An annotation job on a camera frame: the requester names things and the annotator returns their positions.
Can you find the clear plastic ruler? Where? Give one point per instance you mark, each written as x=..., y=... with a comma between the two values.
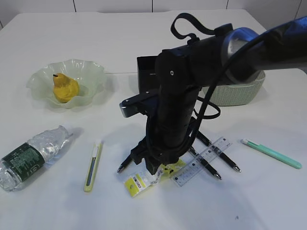
x=194, y=166

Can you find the black gel pen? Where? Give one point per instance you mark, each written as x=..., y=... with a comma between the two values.
x=125, y=164
x=223, y=156
x=206, y=165

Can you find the black gel pen middle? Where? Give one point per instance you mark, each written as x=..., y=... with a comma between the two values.
x=206, y=165

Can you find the yellow white waste paper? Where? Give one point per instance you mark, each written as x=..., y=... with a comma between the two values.
x=141, y=181

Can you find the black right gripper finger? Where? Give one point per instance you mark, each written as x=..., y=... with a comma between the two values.
x=152, y=164
x=137, y=154

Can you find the yellow-green utility knife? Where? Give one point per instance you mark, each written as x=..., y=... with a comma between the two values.
x=93, y=166

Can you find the mint green pen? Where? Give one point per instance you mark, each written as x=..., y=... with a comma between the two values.
x=274, y=154

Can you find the frosted green wavy plate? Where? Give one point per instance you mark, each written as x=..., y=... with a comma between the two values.
x=90, y=76

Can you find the green plastic woven basket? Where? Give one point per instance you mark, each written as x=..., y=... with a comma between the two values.
x=235, y=95

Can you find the black square pen holder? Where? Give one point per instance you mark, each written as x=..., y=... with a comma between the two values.
x=147, y=79

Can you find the yellow pear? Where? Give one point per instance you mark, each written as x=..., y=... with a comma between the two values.
x=65, y=88

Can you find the clear water bottle green label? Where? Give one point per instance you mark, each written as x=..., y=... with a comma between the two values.
x=23, y=162

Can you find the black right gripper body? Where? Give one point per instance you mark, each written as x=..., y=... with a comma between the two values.
x=166, y=130

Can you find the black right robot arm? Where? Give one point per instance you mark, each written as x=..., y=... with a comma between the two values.
x=189, y=74

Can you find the black gel pen left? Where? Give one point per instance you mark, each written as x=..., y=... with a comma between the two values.
x=125, y=164

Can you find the black gel pen right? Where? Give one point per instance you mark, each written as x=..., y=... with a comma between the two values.
x=223, y=156

